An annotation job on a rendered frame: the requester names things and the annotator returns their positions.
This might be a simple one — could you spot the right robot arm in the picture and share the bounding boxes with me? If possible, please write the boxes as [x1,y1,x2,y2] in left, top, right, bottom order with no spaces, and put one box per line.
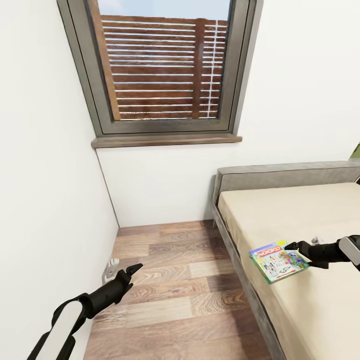
[284,235,360,271]

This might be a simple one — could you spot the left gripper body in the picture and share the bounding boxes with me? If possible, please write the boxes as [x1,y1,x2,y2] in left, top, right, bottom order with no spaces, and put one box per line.
[99,269,130,308]

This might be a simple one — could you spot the board game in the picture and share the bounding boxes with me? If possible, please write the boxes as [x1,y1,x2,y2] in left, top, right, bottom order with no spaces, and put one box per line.
[249,240,310,284]

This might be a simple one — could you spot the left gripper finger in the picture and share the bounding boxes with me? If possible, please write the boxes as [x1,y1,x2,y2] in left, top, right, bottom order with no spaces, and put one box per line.
[124,283,134,294]
[125,263,143,281]

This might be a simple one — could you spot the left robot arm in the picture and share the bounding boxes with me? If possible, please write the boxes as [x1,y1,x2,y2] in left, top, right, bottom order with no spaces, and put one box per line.
[27,258,143,360]

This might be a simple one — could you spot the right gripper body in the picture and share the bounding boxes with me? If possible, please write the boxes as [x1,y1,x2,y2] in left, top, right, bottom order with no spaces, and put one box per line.
[298,240,332,269]

